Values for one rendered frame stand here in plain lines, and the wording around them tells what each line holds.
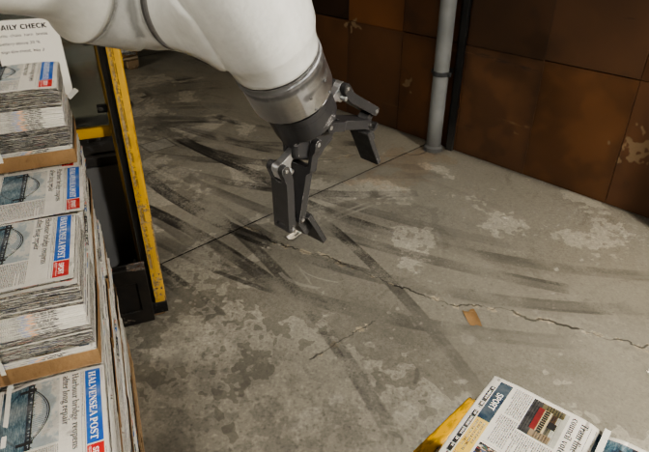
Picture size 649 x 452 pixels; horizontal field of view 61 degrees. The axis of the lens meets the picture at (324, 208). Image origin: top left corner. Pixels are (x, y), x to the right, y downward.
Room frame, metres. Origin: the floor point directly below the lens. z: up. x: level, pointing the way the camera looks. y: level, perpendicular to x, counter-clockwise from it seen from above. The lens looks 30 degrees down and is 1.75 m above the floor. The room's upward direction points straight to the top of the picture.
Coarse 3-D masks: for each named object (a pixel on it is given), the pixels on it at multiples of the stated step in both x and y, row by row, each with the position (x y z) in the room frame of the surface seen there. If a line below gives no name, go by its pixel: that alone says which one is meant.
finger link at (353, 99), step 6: (342, 84) 0.62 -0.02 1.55; (348, 84) 0.62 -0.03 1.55; (342, 90) 0.62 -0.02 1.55; (348, 90) 0.62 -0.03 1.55; (348, 96) 0.62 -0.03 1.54; (354, 96) 0.63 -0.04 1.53; (348, 102) 0.65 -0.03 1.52; (354, 102) 0.64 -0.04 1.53; (360, 102) 0.65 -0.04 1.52; (366, 102) 0.66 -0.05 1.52; (360, 108) 0.66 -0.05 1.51; (366, 108) 0.66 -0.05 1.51; (372, 108) 0.67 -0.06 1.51; (378, 108) 0.68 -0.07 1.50; (372, 114) 0.67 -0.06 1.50
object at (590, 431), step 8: (592, 424) 0.57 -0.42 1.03; (584, 432) 0.56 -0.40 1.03; (592, 432) 0.56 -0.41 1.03; (600, 432) 0.56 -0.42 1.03; (584, 440) 0.54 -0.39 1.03; (592, 440) 0.54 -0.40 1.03; (608, 440) 0.55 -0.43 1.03; (616, 440) 0.54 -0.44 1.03; (624, 440) 0.54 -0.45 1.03; (576, 448) 0.53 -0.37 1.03; (584, 448) 0.53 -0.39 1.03; (592, 448) 0.53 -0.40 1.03; (608, 448) 0.53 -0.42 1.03; (616, 448) 0.53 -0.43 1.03; (624, 448) 0.53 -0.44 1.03
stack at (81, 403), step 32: (96, 256) 1.35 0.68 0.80; (32, 384) 0.83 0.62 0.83; (64, 384) 0.83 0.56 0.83; (96, 384) 0.83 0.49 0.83; (128, 384) 1.31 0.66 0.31; (0, 416) 0.75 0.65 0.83; (32, 416) 0.75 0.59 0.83; (64, 416) 0.75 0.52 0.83; (96, 416) 0.75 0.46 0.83; (128, 416) 1.10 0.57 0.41; (0, 448) 0.68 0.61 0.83; (32, 448) 0.68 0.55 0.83; (64, 448) 0.68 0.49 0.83; (96, 448) 0.68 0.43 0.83; (128, 448) 0.91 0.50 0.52
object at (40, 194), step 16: (16, 176) 1.35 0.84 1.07; (32, 176) 1.35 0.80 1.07; (48, 176) 1.35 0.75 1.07; (64, 176) 1.35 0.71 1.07; (80, 176) 1.35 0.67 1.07; (0, 192) 1.26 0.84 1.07; (16, 192) 1.26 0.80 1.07; (32, 192) 1.26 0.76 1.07; (48, 192) 1.26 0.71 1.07; (64, 192) 1.26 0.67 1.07; (80, 192) 1.26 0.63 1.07; (0, 208) 1.18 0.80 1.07; (16, 208) 1.18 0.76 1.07; (32, 208) 1.18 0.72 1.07; (48, 208) 1.17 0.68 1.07; (64, 208) 1.17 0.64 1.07; (80, 208) 1.17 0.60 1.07; (0, 224) 1.10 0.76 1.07
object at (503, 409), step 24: (504, 384) 0.65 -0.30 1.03; (480, 408) 0.60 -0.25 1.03; (504, 408) 0.60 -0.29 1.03; (528, 408) 0.60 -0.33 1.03; (552, 408) 0.60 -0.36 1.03; (456, 432) 0.56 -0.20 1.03; (480, 432) 0.56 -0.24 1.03; (504, 432) 0.56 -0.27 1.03; (528, 432) 0.56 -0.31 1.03; (552, 432) 0.56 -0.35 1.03; (576, 432) 0.56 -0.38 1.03
